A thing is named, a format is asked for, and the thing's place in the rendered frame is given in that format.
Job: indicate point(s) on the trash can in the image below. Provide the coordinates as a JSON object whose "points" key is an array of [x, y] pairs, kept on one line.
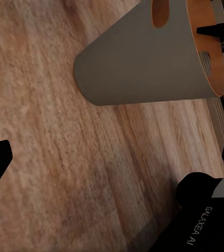
{"points": [[151, 54]]}

